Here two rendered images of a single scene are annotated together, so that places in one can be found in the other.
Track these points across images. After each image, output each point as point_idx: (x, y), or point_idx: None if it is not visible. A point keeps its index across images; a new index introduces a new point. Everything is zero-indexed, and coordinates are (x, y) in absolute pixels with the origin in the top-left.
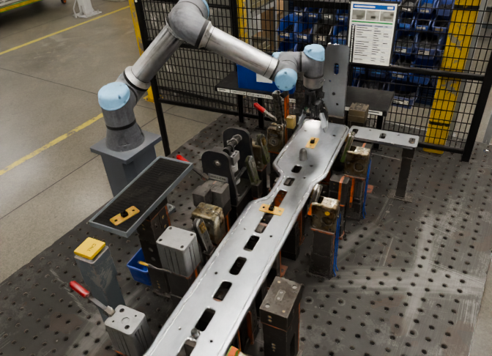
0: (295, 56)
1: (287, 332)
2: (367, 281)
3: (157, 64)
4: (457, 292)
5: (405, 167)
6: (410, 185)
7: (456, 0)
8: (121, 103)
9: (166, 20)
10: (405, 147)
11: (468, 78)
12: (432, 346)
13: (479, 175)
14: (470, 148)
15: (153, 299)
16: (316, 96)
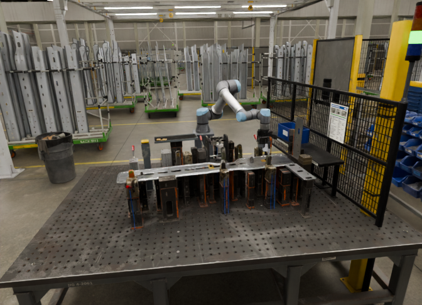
0: (257, 111)
1: (161, 191)
2: (232, 223)
3: (219, 104)
4: (257, 249)
5: (304, 193)
6: (318, 214)
7: (377, 110)
8: (200, 113)
9: None
10: (301, 178)
11: (378, 162)
12: (215, 250)
13: (371, 234)
14: (379, 216)
15: None
16: (265, 133)
